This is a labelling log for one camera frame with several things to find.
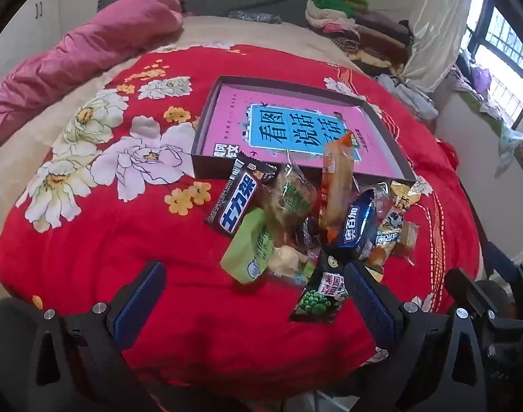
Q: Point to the clothes on window sill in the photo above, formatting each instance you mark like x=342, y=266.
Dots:
x=480, y=81

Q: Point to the dark brown chocolate bar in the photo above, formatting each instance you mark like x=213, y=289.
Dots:
x=238, y=199

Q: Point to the dark patterned pillow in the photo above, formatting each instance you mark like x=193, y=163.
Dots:
x=255, y=17

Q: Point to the white wardrobe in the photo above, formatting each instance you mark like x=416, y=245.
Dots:
x=42, y=8

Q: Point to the clear pastry packet green label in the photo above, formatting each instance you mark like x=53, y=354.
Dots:
x=289, y=195

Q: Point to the red floral blanket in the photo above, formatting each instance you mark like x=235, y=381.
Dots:
x=115, y=244

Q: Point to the dark cardboard box tray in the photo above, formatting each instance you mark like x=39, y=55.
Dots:
x=375, y=137

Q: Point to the blue cookie packet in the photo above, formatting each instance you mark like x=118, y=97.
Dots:
x=356, y=227

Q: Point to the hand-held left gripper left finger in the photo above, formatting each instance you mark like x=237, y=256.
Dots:
x=142, y=296

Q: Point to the light green snack packet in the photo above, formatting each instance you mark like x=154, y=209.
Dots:
x=248, y=246

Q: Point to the white curtain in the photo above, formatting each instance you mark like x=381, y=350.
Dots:
x=437, y=30

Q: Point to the long orange wafer roll packet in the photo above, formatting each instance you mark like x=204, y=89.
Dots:
x=336, y=184

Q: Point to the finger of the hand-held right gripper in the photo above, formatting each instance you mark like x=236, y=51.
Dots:
x=472, y=294

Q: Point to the black green pea packet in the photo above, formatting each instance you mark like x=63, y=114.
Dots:
x=319, y=298

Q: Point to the small clear cake packet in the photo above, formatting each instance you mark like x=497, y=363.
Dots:
x=405, y=242

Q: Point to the barred window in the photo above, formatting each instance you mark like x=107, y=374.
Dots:
x=506, y=51

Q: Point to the white crumpled clothes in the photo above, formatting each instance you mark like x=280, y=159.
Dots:
x=412, y=94

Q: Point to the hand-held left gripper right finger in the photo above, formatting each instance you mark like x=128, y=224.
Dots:
x=369, y=300

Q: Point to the pink and blue book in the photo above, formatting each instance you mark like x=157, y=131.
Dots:
x=231, y=116

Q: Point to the gold milk candy packet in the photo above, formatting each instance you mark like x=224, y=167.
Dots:
x=392, y=223

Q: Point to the yellow candy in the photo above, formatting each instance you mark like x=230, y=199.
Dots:
x=287, y=261

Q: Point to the pink quilt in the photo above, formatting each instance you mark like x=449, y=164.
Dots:
x=72, y=55

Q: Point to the pile of folded clothes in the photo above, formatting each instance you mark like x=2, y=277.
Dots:
x=364, y=30

